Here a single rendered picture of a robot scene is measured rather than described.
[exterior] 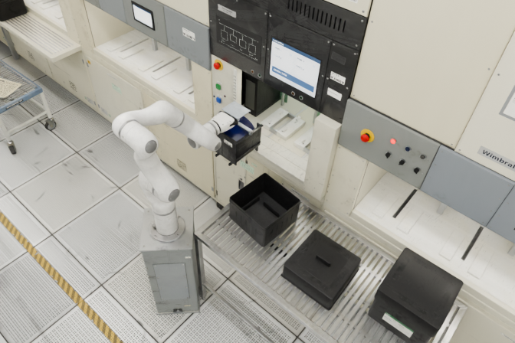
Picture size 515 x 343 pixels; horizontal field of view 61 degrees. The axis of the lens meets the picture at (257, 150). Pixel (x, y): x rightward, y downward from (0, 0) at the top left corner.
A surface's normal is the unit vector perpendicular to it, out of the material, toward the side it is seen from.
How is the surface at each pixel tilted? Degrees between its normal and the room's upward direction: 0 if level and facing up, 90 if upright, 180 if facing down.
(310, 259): 0
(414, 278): 0
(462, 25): 90
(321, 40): 90
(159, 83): 0
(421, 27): 90
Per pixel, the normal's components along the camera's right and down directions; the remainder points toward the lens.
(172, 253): 0.07, 0.71
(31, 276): 0.04, -0.71
